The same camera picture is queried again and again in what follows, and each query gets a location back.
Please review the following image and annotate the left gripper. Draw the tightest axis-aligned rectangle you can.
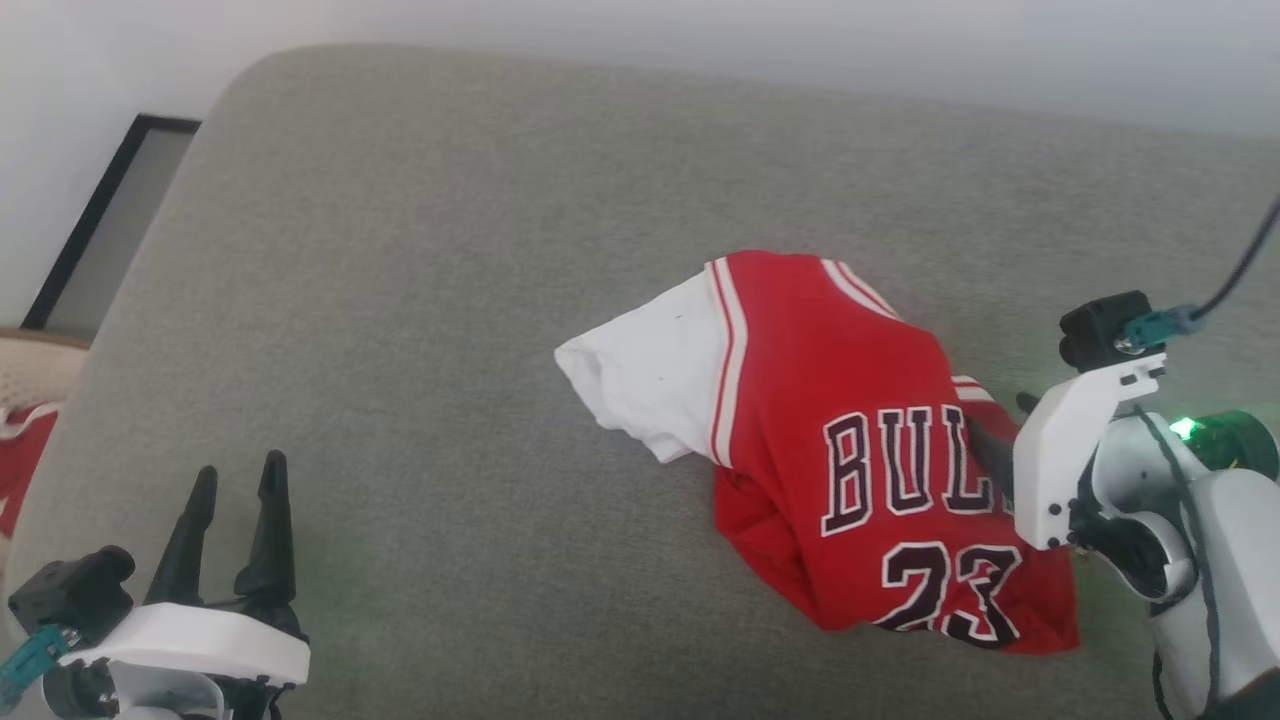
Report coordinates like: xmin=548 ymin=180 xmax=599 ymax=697
xmin=42 ymin=450 xmax=305 ymax=720

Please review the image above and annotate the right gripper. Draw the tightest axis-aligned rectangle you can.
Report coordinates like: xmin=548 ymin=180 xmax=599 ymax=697
xmin=963 ymin=392 xmax=1280 ymax=603

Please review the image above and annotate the red Bulls 23 jersey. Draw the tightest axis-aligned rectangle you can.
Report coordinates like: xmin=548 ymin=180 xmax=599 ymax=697
xmin=553 ymin=250 xmax=1081 ymax=656

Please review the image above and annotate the red garment with white trim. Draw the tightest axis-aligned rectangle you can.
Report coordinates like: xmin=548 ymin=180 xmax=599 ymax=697
xmin=0 ymin=402 xmax=61 ymax=541

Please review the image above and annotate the beige woven basket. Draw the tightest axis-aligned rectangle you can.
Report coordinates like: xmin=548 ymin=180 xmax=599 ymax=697
xmin=0 ymin=328 xmax=91 ymax=416

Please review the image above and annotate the grey fabric sofa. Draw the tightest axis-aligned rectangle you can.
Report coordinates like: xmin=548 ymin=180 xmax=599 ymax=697
xmin=0 ymin=42 xmax=1280 ymax=720

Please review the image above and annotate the black-framed grey panel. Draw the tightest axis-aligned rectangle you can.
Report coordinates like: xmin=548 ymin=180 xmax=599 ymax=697
xmin=20 ymin=113 xmax=203 ymax=341

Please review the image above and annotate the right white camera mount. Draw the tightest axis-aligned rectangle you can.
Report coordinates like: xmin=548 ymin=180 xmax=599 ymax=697
xmin=1012 ymin=350 xmax=1169 ymax=553

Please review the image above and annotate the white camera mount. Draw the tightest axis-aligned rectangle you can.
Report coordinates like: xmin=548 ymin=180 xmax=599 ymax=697
xmin=1012 ymin=350 xmax=1169 ymax=553
xmin=60 ymin=602 xmax=311 ymax=689

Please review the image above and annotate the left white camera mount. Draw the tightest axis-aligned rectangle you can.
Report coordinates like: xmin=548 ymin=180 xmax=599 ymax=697
xmin=60 ymin=602 xmax=311 ymax=689

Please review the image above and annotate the right teal-plug camera cable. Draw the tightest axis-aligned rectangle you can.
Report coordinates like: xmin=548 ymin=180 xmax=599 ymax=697
xmin=1120 ymin=195 xmax=1280 ymax=356

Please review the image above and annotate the teal-plug camera cable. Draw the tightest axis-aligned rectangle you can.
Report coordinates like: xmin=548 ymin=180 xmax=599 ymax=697
xmin=0 ymin=625 xmax=66 ymax=711
xmin=1120 ymin=195 xmax=1280 ymax=356

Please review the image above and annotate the left teal-plug camera cable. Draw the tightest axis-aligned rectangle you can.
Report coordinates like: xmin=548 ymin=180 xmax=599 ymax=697
xmin=0 ymin=625 xmax=66 ymax=711

